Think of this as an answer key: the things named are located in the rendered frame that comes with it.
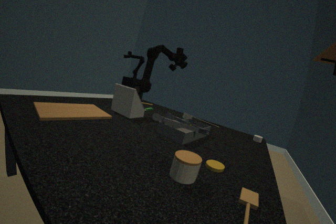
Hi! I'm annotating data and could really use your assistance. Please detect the yellow flat disc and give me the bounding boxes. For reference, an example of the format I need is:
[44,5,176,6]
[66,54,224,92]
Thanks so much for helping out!
[205,160,225,173]

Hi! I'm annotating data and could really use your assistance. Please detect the brown wooden board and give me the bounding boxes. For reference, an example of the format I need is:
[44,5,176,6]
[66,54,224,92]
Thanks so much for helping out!
[33,102,112,121]

